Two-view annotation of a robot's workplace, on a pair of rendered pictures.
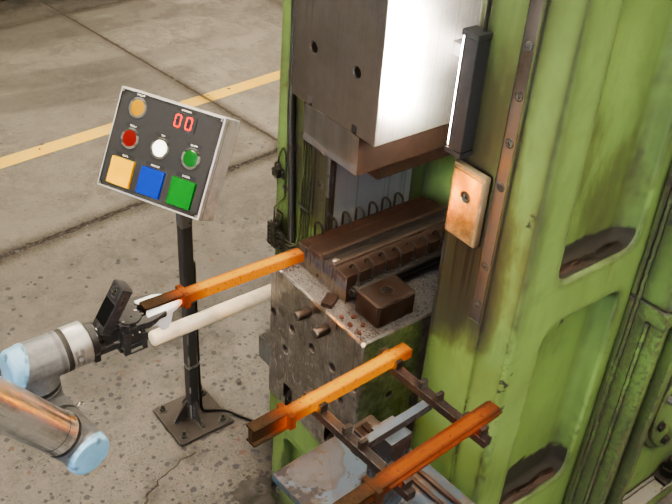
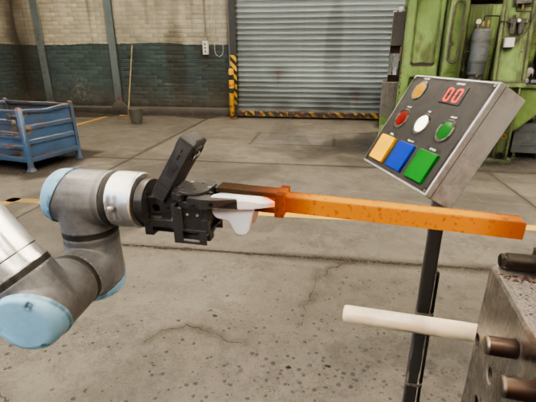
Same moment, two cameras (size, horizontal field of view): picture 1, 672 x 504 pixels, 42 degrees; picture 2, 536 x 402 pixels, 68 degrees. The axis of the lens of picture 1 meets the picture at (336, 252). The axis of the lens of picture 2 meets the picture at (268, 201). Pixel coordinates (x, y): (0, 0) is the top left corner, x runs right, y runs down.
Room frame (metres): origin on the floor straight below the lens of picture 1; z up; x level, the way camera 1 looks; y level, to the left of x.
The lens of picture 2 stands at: (1.13, -0.11, 1.25)
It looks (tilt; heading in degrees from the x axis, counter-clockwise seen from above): 20 degrees down; 54
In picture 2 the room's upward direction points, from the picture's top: straight up
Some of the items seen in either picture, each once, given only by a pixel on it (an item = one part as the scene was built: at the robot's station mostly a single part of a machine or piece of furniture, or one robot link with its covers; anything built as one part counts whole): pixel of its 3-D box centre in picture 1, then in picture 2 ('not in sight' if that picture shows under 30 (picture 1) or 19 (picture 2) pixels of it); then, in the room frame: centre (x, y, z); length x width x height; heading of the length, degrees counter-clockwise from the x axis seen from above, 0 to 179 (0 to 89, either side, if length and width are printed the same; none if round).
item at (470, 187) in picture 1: (467, 204); not in sight; (1.57, -0.27, 1.27); 0.09 x 0.02 x 0.17; 40
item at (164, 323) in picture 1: (165, 317); (242, 215); (1.41, 0.35, 1.03); 0.09 x 0.03 x 0.06; 127
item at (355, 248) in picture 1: (393, 235); not in sight; (1.85, -0.14, 0.99); 0.42 x 0.05 x 0.01; 130
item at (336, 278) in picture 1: (386, 242); not in sight; (1.87, -0.13, 0.96); 0.42 x 0.20 x 0.09; 130
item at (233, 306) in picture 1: (219, 312); (432, 326); (1.94, 0.32, 0.62); 0.44 x 0.05 x 0.05; 130
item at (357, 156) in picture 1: (400, 117); not in sight; (1.87, -0.13, 1.32); 0.42 x 0.20 x 0.10; 130
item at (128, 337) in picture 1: (115, 332); (181, 207); (1.36, 0.44, 1.03); 0.12 x 0.08 x 0.09; 130
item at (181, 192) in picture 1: (181, 193); (422, 167); (1.95, 0.42, 1.01); 0.07 x 0.05 x 0.07; 65
